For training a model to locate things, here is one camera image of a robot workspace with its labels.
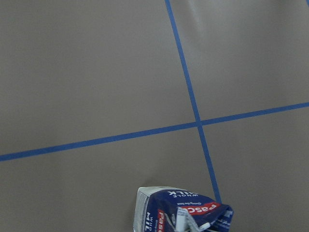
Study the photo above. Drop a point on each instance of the blue white milk carton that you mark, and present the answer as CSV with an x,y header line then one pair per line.
x,y
167,209

